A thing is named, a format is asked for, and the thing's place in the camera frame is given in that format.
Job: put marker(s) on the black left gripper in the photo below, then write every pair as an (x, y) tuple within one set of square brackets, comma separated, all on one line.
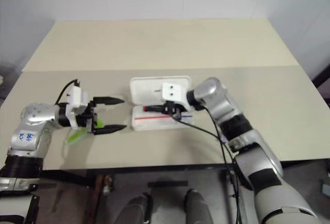
[(83, 119)]

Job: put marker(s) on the dark grey rounded shape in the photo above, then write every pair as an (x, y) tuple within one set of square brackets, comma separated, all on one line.
[(138, 208)]

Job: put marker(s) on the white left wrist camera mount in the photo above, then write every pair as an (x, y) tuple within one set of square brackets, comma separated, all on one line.
[(77, 97)]

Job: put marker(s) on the small grey box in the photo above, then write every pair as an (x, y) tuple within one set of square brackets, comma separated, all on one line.
[(325, 188)]

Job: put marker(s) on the green marker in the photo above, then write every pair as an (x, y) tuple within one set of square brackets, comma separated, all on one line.
[(74, 138)]

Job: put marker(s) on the thin red and blue pencil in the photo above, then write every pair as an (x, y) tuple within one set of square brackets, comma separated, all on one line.
[(154, 117)]

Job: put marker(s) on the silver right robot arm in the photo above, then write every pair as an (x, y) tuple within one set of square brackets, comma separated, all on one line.
[(257, 151)]

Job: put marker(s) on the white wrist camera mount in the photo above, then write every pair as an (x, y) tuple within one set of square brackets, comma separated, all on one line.
[(171, 92), (77, 97)]

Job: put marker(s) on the black table frame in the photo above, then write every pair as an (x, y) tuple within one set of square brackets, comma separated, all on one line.
[(67, 176)]

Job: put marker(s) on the black furniture frame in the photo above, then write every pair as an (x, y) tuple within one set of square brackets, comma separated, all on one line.
[(323, 79)]

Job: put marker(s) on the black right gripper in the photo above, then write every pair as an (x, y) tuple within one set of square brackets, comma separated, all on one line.
[(171, 109)]

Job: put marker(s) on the white plastic pencil case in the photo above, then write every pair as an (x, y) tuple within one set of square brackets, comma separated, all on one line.
[(144, 89)]

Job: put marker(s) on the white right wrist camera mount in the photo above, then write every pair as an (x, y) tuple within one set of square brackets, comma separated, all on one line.
[(171, 92)]

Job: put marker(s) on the black marker with red cap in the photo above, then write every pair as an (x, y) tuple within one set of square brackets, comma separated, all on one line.
[(145, 108)]

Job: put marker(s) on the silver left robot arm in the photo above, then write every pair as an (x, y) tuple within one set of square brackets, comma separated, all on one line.
[(31, 115)]

